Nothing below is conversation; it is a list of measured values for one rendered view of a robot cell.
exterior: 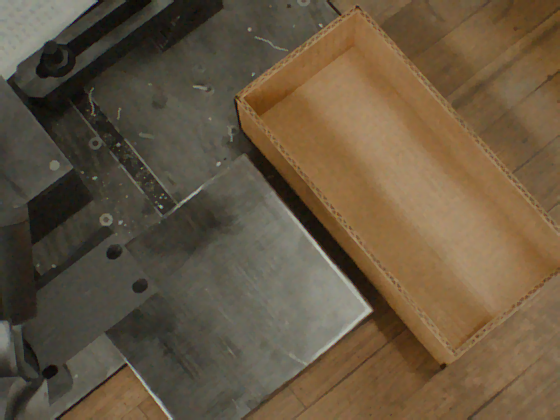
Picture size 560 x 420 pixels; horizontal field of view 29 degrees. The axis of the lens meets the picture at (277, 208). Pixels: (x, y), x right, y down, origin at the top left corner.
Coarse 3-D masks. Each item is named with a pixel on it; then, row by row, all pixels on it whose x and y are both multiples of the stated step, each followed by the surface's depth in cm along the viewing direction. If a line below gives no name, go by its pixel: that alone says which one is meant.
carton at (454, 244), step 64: (320, 64) 87; (384, 64) 86; (256, 128) 82; (320, 128) 88; (384, 128) 87; (448, 128) 83; (320, 192) 79; (384, 192) 86; (448, 192) 86; (512, 192) 80; (384, 256) 85; (448, 256) 85; (512, 256) 84; (448, 320) 83
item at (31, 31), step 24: (0, 0) 86; (24, 0) 86; (48, 0) 86; (72, 0) 86; (96, 0) 86; (0, 24) 86; (24, 24) 86; (48, 24) 86; (0, 48) 85; (24, 48) 85; (0, 72) 85
